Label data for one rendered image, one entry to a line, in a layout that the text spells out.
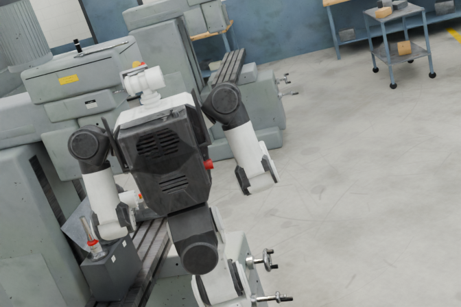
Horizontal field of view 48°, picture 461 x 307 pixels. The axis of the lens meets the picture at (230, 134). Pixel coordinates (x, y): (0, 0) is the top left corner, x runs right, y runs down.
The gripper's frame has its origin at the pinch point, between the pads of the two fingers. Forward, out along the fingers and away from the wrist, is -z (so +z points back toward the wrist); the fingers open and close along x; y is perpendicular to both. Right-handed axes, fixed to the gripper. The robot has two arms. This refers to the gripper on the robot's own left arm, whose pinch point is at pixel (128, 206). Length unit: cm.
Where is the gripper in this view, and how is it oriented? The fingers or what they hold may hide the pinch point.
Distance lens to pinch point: 217.9
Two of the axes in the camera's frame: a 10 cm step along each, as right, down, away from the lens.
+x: -2.7, -9.4, 1.9
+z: 0.4, -2.1, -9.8
